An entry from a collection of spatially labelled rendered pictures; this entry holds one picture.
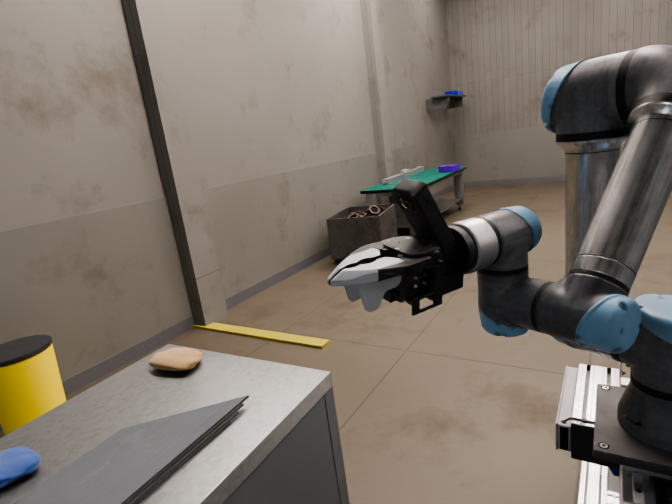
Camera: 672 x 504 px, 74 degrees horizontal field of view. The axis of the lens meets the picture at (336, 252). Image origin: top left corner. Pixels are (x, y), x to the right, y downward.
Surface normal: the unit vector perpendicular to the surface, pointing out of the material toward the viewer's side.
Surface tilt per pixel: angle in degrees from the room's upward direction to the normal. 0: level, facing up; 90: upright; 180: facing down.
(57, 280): 90
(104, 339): 90
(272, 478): 90
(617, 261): 61
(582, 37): 90
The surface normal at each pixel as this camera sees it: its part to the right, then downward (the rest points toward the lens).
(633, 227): -0.12, -0.24
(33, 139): 0.85, 0.02
